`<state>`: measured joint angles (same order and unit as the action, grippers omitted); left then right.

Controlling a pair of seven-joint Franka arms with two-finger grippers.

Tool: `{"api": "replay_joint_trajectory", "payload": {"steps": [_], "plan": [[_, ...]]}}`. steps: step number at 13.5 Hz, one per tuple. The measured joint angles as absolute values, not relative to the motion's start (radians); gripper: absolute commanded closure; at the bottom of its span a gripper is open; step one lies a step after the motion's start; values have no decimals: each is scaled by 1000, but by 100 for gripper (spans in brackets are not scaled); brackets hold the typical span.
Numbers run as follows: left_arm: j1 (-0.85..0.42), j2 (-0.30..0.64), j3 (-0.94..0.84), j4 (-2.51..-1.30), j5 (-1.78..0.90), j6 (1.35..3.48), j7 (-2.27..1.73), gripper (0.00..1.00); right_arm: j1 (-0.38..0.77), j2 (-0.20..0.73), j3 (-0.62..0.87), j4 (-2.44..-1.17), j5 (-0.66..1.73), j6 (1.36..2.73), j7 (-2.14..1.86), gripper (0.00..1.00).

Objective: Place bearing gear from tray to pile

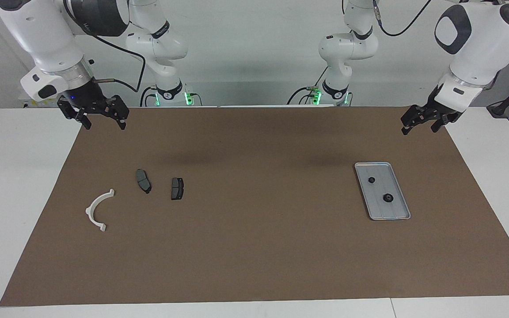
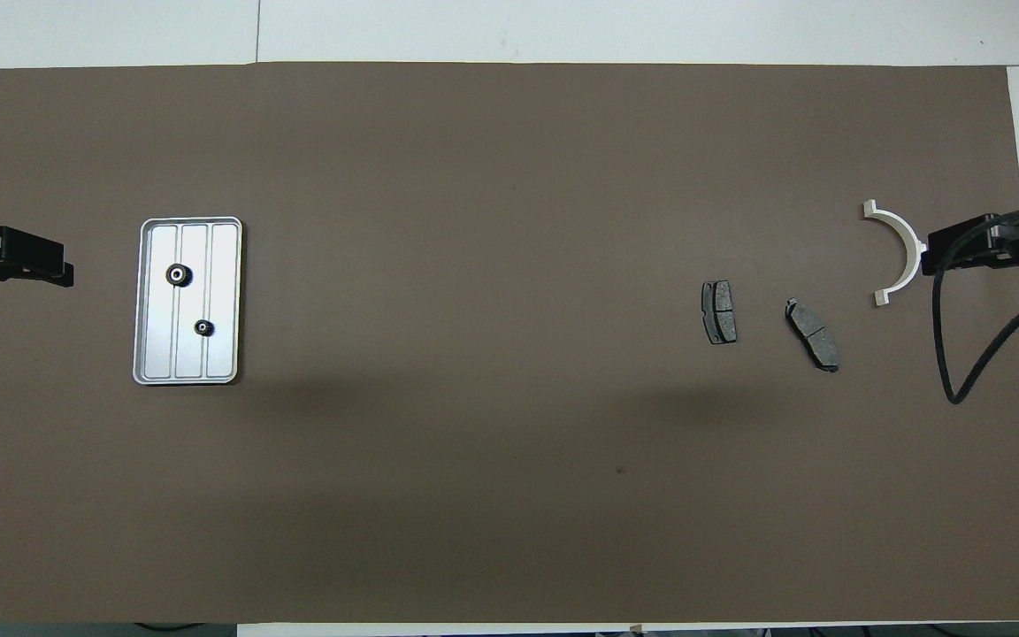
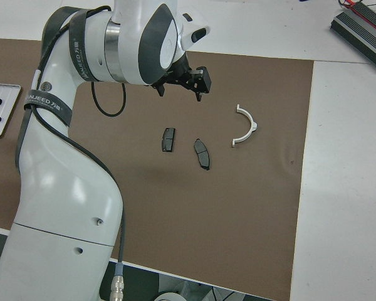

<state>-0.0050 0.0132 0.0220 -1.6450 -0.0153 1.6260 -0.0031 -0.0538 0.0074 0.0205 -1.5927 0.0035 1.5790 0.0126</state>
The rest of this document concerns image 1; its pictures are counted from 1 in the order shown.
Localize silver metal tray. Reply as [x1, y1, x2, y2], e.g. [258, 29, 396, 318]
[354, 162, 411, 221]

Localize white box yellow label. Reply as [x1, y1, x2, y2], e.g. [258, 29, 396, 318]
[19, 98, 63, 109]

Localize curved dark brake pad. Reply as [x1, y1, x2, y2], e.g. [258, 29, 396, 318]
[136, 169, 152, 194]

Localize rectangular dark brake pad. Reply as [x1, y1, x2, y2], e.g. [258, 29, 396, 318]
[171, 177, 185, 201]

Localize brown table mat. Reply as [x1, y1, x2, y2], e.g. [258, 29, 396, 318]
[0, 106, 509, 307]

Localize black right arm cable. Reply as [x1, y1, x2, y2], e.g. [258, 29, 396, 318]
[62, 0, 147, 93]

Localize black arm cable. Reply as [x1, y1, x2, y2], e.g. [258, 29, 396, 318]
[372, 0, 434, 37]
[62, 0, 147, 93]

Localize black base power cable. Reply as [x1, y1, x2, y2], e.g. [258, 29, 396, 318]
[140, 85, 156, 107]
[287, 65, 331, 106]

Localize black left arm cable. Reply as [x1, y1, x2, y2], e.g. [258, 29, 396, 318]
[372, 0, 434, 37]

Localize white curved plastic bracket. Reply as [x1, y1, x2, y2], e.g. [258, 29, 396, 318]
[85, 189, 115, 232]

